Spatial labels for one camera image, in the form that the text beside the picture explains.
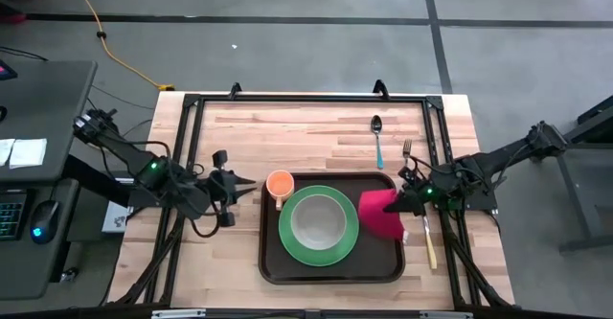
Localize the spoon with blue handle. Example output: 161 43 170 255
370 114 386 171

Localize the green plate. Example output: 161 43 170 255
277 184 360 267

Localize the dark metal stand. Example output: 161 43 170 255
550 93 613 256

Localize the person's shoe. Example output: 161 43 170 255
0 2 28 26

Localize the white paper sheet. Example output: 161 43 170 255
8 138 49 170
0 138 16 167

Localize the black computer mouse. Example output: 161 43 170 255
29 198 62 245

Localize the knife with cream handle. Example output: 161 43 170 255
420 215 439 271

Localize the silver frame bracket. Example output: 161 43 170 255
419 310 475 319
151 308 207 319

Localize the grey bowl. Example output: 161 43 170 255
290 194 348 252

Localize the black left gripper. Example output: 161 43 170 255
206 149 258 228

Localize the backlit black keyboard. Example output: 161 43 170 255
0 189 30 241

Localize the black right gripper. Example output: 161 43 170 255
382 165 440 216

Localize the orange mug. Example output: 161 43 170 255
265 169 296 213

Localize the dark brown serving tray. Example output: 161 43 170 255
258 171 406 285

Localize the white printed box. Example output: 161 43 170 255
101 199 133 234

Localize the dark grey desk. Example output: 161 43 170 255
0 59 99 301

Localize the device with pink screen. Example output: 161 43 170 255
0 58 19 82

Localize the long yellow extension cable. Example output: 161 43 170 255
61 0 176 93

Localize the red cloth napkin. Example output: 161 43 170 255
357 188 410 246

